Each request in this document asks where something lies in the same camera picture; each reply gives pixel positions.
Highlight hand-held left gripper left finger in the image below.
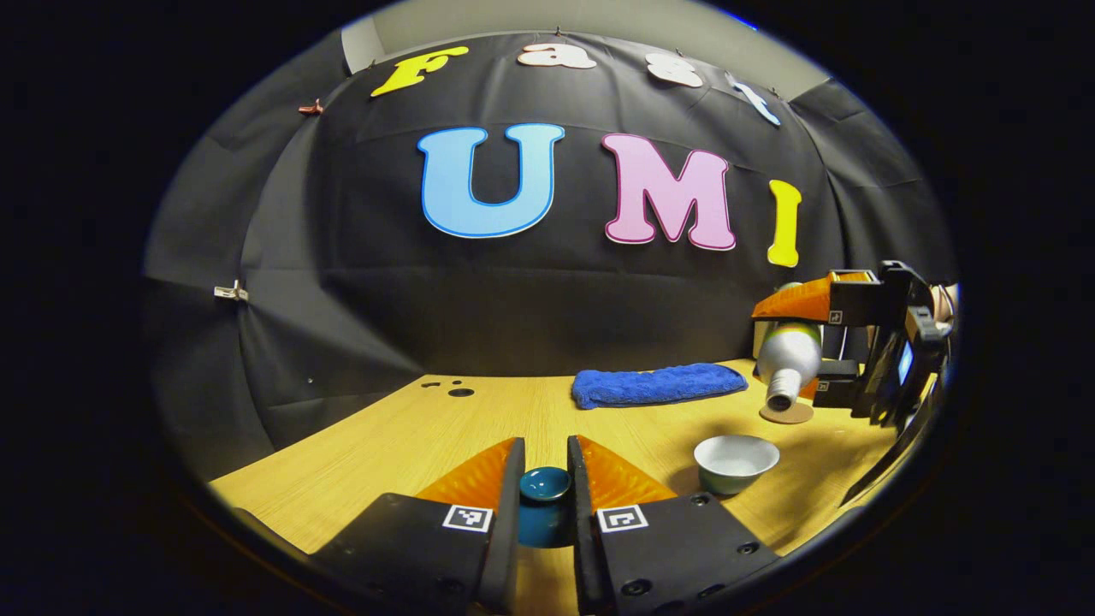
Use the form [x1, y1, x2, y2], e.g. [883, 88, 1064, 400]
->
[312, 437, 527, 613]

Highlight round cork coaster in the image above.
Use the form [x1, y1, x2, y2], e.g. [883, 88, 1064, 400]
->
[760, 400, 814, 425]

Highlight silver green water bottle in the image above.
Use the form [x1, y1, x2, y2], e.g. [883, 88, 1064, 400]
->
[756, 282, 824, 413]

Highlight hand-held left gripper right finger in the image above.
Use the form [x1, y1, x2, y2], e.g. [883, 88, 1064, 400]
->
[566, 435, 781, 615]

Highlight blue white teacup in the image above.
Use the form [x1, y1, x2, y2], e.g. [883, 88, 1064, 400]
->
[693, 435, 781, 496]

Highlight white toaster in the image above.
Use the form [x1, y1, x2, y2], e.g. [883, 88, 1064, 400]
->
[752, 320, 856, 362]

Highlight black backdrop cloth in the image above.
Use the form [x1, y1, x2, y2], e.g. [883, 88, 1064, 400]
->
[141, 30, 955, 480]

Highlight blue towel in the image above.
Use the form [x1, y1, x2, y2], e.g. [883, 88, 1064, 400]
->
[571, 363, 749, 411]

